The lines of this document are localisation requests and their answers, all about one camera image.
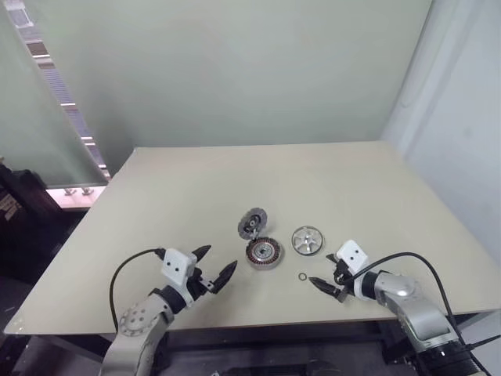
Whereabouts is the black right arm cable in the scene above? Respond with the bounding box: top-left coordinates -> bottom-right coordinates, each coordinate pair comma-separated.
351,251 -> 492,376

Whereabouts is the black table frame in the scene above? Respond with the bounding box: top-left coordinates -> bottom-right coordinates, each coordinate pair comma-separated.
23,319 -> 398,376

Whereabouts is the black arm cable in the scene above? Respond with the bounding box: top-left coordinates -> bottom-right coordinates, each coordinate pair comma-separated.
351,251 -> 492,376
109,248 -> 166,331

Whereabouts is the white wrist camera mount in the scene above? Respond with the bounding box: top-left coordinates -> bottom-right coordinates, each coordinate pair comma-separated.
160,247 -> 197,307
335,239 -> 369,277

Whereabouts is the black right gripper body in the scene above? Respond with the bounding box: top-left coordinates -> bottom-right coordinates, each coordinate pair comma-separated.
330,258 -> 356,303

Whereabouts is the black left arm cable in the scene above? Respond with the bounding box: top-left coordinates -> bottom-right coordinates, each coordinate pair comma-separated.
109,248 -> 166,331

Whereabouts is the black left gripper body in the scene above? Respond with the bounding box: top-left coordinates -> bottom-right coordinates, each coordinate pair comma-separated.
189,258 -> 218,302

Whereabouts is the round silver motor cover plate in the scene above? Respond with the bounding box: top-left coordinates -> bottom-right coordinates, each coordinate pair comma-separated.
236,207 -> 269,240

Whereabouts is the silver spoked rotor cap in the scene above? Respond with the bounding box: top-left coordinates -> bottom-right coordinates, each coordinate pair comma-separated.
290,225 -> 327,258

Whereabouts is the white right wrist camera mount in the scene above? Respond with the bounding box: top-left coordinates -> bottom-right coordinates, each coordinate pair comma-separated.
335,239 -> 369,277

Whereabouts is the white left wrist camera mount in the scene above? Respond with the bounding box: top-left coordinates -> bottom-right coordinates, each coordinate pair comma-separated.
160,247 -> 197,307

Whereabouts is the motor stator with copper windings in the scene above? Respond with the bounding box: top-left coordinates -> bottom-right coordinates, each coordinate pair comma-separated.
245,238 -> 285,272

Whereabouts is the frosted glass partition panel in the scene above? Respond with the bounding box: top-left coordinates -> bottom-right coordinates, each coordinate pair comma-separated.
0,0 -> 110,188

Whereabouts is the black case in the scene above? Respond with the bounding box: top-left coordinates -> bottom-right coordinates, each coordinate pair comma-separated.
0,162 -> 81,285

